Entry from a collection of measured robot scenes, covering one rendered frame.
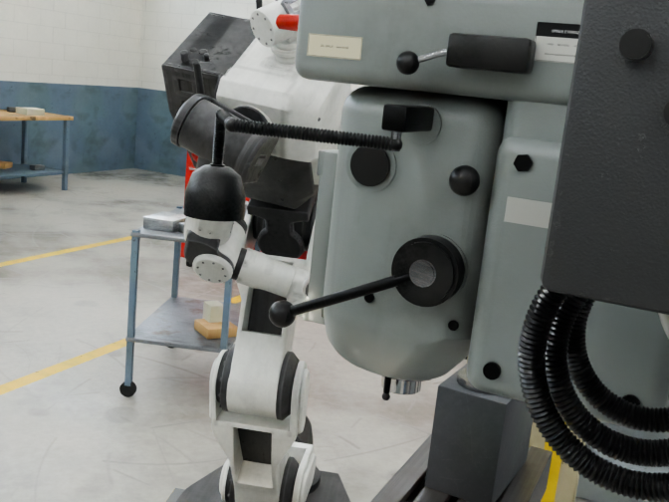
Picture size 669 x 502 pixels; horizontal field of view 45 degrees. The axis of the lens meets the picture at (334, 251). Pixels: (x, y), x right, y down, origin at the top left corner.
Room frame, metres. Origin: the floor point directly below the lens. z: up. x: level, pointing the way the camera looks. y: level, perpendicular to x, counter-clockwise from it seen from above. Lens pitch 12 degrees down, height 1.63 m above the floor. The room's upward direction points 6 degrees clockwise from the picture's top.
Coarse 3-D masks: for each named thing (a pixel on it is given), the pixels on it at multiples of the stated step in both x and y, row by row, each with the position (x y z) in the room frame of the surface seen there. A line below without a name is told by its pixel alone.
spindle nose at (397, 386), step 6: (396, 384) 0.90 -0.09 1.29; (402, 384) 0.90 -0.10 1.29; (408, 384) 0.90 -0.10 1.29; (414, 384) 0.90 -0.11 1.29; (420, 384) 0.91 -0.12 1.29; (390, 390) 0.90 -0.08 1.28; (396, 390) 0.90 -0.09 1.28; (402, 390) 0.90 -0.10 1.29; (408, 390) 0.90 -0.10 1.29; (414, 390) 0.90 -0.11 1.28
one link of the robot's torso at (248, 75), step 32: (256, 0) 1.63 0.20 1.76; (192, 32) 1.58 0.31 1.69; (224, 32) 1.58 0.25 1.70; (192, 64) 1.49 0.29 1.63; (224, 64) 1.49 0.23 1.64; (256, 64) 1.49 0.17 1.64; (288, 64) 1.49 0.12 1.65; (224, 96) 1.44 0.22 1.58; (256, 96) 1.43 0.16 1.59; (288, 96) 1.42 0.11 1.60; (320, 96) 1.47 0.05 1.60; (320, 128) 1.48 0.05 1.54; (192, 160) 1.60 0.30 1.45; (288, 160) 1.49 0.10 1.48; (256, 192) 1.59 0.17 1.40; (288, 192) 1.55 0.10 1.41
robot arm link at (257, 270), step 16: (240, 224) 1.55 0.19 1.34; (240, 240) 1.54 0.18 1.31; (240, 256) 1.54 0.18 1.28; (256, 256) 1.54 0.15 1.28; (240, 272) 1.53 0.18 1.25; (256, 272) 1.53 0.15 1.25; (272, 272) 1.54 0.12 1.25; (288, 272) 1.55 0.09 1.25; (256, 288) 1.55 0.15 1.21; (272, 288) 1.54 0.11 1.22; (288, 288) 1.54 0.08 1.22
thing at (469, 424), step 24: (456, 384) 1.29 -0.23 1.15; (456, 408) 1.26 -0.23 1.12; (480, 408) 1.24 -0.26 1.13; (504, 408) 1.23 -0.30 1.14; (528, 408) 1.37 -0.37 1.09; (432, 432) 1.28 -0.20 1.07; (456, 432) 1.26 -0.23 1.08; (480, 432) 1.24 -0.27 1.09; (504, 432) 1.23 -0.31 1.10; (528, 432) 1.40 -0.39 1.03; (432, 456) 1.28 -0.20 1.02; (456, 456) 1.26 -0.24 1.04; (480, 456) 1.24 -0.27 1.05; (504, 456) 1.26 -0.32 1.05; (432, 480) 1.27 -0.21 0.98; (456, 480) 1.25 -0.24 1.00; (480, 480) 1.24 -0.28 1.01; (504, 480) 1.28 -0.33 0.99
